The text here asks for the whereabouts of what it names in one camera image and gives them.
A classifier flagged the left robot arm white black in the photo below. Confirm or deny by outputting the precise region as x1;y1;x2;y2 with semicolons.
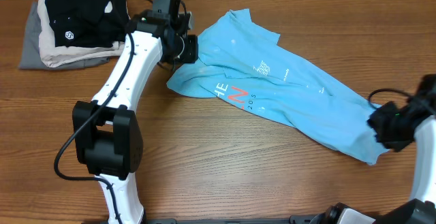
72;10;198;223

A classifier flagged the light blue printed t-shirt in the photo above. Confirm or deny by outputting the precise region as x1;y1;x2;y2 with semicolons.
167;9;386;165

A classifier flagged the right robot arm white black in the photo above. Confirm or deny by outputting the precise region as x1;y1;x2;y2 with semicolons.
302;95;435;223

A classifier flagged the black polo shirt with logo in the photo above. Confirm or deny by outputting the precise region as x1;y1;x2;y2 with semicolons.
45;0;129;48

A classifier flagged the folded beige garment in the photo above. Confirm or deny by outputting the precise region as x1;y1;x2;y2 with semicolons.
37;0;124;68

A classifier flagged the folded grey garment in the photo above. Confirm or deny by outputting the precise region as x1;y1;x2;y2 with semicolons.
18;2;109;70

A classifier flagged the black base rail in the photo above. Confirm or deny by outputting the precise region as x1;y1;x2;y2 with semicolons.
81;214;324;224

